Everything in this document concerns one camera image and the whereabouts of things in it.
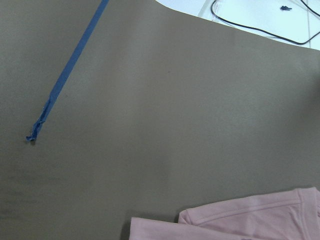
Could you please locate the pink Snoopy t-shirt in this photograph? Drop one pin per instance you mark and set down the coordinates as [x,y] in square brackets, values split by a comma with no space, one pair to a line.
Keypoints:
[288,215]

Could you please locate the blue tape strip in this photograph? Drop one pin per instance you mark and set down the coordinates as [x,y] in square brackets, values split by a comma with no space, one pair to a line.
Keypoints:
[67,70]

